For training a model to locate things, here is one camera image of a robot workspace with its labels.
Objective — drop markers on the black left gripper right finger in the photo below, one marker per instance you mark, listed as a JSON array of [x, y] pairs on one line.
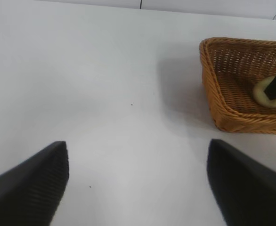
[[248, 193]]

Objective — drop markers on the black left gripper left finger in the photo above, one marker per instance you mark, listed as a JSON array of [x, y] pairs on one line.
[[27, 193]]

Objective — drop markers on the pale yellow egg yolk pastry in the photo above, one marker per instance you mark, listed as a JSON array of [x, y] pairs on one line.
[[258, 93]]

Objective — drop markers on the brown woven wicker basket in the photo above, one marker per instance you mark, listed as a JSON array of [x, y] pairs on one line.
[[234, 110]]

